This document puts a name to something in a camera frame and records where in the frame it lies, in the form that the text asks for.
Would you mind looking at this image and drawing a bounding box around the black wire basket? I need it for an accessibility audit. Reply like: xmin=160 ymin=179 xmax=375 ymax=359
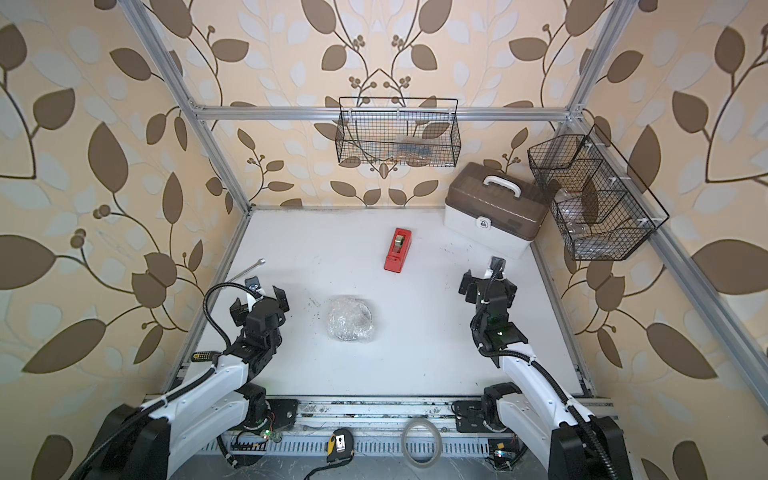
xmin=334 ymin=95 xmax=462 ymax=167
xmin=527 ymin=125 xmax=669 ymax=261

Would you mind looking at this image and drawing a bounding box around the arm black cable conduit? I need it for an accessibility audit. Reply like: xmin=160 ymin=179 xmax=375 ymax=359
xmin=469 ymin=256 xmax=619 ymax=480
xmin=68 ymin=281 xmax=265 ymax=480

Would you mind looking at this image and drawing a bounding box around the silver wrench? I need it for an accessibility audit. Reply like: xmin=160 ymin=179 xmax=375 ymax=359
xmin=226 ymin=258 xmax=266 ymax=282

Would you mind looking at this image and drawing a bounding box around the red tape dispenser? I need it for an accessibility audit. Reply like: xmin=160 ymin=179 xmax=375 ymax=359
xmin=384 ymin=228 xmax=412 ymax=273

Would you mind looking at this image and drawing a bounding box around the clear packing tape roll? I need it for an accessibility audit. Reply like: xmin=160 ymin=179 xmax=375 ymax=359
xmin=400 ymin=417 xmax=444 ymax=469

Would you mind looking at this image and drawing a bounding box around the aluminium frame rail front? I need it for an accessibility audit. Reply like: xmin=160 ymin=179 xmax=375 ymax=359
xmin=195 ymin=396 xmax=517 ymax=458

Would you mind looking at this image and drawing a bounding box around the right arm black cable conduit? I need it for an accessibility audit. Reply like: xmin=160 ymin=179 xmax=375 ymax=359
xmin=469 ymin=256 xmax=619 ymax=480

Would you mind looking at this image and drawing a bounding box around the white brown storage box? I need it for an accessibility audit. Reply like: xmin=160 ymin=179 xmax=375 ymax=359
xmin=444 ymin=163 xmax=549 ymax=261

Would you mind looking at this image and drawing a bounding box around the black handled screwdriver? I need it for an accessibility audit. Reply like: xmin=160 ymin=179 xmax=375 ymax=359
xmin=189 ymin=351 xmax=221 ymax=364

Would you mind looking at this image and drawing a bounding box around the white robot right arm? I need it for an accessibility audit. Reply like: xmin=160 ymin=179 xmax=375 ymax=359
xmin=459 ymin=265 xmax=632 ymax=479

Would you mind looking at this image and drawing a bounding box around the clear bubble wrap sheet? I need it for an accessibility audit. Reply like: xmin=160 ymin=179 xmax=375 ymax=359
xmin=326 ymin=296 xmax=375 ymax=342

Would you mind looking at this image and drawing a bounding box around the black wire basket back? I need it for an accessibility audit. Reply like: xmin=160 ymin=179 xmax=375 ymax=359
xmin=334 ymin=95 xmax=462 ymax=167

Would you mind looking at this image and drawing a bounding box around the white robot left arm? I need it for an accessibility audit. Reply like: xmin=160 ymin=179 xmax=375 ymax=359
xmin=71 ymin=285 xmax=290 ymax=479

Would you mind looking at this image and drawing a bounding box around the black wire basket right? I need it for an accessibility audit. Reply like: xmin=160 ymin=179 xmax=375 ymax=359
xmin=527 ymin=125 xmax=669 ymax=261

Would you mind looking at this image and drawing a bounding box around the yellow black tape measure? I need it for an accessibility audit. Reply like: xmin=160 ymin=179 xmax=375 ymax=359
xmin=327 ymin=428 xmax=355 ymax=464

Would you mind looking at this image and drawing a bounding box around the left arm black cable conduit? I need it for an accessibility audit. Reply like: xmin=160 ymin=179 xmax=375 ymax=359
xmin=68 ymin=281 xmax=265 ymax=480

